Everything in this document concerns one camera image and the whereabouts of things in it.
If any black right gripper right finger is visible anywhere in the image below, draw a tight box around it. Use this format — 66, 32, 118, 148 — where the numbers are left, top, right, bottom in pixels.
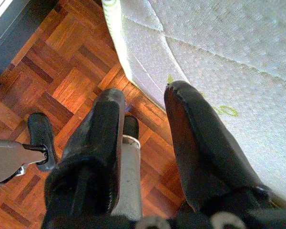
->
163, 80, 272, 213

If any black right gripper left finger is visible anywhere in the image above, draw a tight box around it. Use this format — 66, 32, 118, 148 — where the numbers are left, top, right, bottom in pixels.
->
44, 88, 127, 223

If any black robot right foot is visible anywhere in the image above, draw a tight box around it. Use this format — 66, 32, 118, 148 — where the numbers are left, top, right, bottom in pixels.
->
123, 115, 140, 144

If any black robot foot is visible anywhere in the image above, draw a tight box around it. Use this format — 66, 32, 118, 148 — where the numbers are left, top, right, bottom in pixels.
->
27, 113, 59, 172
123, 115, 140, 144

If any silver robot right leg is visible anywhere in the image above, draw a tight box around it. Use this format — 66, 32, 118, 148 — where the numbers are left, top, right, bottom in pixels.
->
112, 135, 143, 221

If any silver robot leg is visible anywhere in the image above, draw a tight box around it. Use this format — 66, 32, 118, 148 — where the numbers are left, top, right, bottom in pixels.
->
112, 135, 143, 221
0, 139, 50, 184

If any black robot left foot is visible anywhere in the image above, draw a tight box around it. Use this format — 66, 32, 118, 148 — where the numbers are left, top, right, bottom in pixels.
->
27, 113, 59, 172

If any silver robot left leg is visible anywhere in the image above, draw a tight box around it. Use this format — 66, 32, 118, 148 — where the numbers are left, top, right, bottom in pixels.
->
0, 139, 50, 184

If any white quilted mattress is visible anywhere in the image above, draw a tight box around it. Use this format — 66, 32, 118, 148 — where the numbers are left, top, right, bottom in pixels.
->
101, 0, 286, 210

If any dark grey furniture panel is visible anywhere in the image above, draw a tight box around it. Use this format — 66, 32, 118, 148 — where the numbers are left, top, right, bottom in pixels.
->
0, 0, 60, 84

